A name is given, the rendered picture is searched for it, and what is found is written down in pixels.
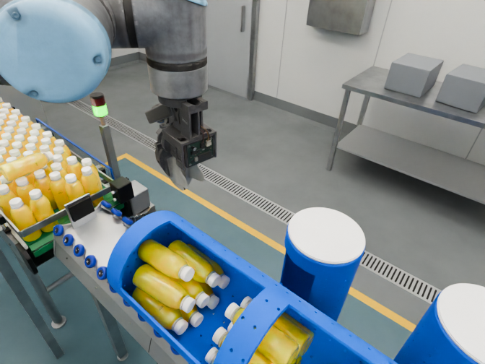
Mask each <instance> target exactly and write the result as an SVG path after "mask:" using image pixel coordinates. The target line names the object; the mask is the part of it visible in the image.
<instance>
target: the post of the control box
mask: <svg viewBox="0 0 485 364"><path fill-rule="evenodd" d="M0 272H1V274H2V276H3V278H4V279H5V280H6V282H7V284H8V285H9V286H10V288H11V289H12V291H13V293H14V294H15V296H16V297H17V299H18V301H19V302H20V303H21V305H22V307H23V308H24V309H25V311H26V313H27V315H28V316H29V317H30V319H31V320H32V322H33V323H34V325H35V326H36V328H37V330H38V331H39V332H40V334H41V336H42V337H43V339H44V340H45V342H46V343H47V345H48V346H49V348H50V349H51V351H52V353H53V354H54V355H55V357H56V358H57V359H59V358H60V357H61V356H62V355H63V354H64V352H63V350H62V349H61V347H60V346H59V344H58V343H57V341H56V339H55V337H54V336H53V334H52V332H51V331H50V329H49V328H48V326H47V324H46V322H45V321H44V319H43V317H42V316H41V315H40V313H39V311H38V309H37V308H36V306H35V304H34V303H33V301H32V300H31V298H30V296H29V295H28V293H27V291H26V289H25V288H24V286H23V285H22V283H21V282H20V280H19V278H18V276H17V275H16V273H15V272H14V270H13V268H12V267H11V265H10V263H9V262H8V260H7V259H6V257H5V255H4V254H3V252H2V250H1V249H0Z"/></svg>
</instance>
